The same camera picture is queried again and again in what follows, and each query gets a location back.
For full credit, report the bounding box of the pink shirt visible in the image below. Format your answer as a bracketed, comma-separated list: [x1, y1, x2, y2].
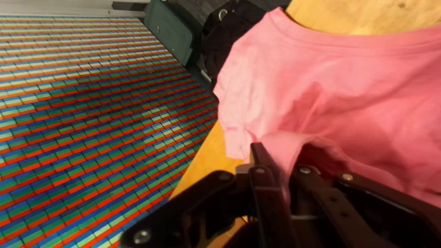
[214, 8, 441, 205]

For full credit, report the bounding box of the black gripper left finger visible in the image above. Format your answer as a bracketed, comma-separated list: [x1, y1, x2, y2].
[120, 143, 296, 248]

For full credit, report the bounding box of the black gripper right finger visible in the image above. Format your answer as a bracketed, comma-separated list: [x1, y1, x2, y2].
[291, 144, 441, 248]

